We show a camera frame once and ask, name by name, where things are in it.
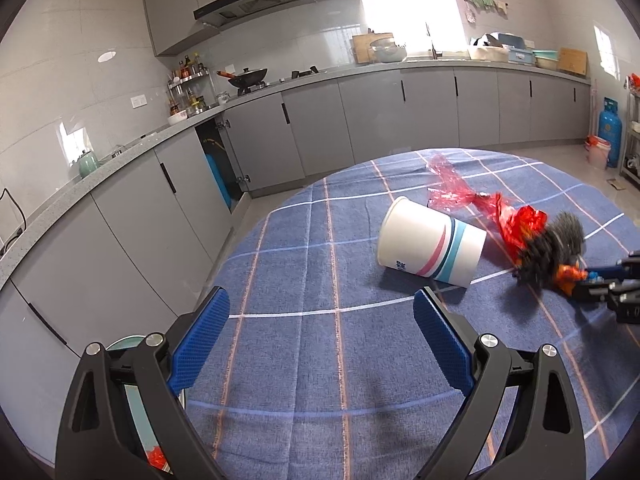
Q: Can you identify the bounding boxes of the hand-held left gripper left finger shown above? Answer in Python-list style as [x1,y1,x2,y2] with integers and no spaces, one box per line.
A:
[54,286,231,480]

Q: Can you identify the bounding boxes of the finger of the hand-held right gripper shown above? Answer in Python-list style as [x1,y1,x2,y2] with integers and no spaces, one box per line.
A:
[570,280,640,324]
[587,256,640,282]

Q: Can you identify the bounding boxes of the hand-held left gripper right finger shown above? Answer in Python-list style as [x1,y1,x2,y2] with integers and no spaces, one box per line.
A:
[413,287,587,480]

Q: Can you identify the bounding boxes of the orange blue wrapper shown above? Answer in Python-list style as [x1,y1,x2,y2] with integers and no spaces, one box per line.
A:
[557,262,601,294]

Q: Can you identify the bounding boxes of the dark steel wool scrubber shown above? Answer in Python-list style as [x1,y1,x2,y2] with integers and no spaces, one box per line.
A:
[515,210,586,288]

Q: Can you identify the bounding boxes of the teal metal trash bin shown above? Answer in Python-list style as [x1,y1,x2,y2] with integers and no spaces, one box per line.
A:
[107,334,189,480]

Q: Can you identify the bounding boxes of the white striped paper cup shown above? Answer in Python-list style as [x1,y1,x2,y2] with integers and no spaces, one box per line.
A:
[376,196,487,289]

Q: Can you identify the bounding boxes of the white plastic bucket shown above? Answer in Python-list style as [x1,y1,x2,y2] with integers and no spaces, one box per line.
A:
[585,135,612,170]

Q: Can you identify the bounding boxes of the blue plaid tablecloth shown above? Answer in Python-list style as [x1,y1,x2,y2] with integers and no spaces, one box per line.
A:
[185,147,640,480]

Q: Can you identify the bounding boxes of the blue gas cylinder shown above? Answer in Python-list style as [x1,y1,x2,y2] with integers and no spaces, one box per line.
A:
[598,97,624,169]

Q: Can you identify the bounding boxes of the grey kitchen counter cabinets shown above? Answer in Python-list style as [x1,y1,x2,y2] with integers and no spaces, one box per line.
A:
[0,57,594,441]

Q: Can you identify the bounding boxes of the metal storage rack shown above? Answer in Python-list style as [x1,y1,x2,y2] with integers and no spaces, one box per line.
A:
[620,74,640,189]

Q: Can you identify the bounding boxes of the pink cellophane wrap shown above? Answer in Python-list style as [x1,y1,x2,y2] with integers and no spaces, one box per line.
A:
[425,155,516,227]

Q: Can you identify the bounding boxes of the green kettle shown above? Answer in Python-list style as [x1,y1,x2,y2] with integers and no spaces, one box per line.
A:
[78,150,101,180]

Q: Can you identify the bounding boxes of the small wooden board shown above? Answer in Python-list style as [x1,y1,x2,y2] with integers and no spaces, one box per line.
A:
[557,48,589,78]

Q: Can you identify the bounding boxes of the metal spice rack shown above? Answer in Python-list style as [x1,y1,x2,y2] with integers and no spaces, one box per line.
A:
[167,52,211,118]

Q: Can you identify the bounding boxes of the white basin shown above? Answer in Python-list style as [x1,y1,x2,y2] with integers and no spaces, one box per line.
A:
[468,40,511,62]

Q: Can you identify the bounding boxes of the black wok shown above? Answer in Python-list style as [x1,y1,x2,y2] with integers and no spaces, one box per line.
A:
[216,66,269,92]

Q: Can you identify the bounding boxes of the gas stove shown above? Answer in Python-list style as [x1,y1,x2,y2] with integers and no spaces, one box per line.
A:
[235,65,322,96]

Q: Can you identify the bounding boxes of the glass mixing bowl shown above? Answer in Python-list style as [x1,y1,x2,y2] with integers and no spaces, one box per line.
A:
[370,37,408,63]

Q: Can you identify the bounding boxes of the sink faucet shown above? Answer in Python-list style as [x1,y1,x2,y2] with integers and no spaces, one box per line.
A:
[425,22,444,60]

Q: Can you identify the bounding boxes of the hanging dish cloths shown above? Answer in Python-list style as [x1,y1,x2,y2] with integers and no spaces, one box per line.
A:
[462,0,511,24]

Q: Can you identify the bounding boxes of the wooden cutting board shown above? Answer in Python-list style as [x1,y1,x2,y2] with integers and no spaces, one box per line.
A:
[351,33,396,64]

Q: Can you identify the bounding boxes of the bright window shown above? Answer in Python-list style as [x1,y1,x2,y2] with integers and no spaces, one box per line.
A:
[360,0,464,57]

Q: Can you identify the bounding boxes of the black power cable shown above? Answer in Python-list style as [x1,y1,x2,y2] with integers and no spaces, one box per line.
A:
[0,187,29,252]

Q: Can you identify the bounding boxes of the grey wall cabinets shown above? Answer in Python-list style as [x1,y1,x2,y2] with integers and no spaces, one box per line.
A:
[141,0,367,57]

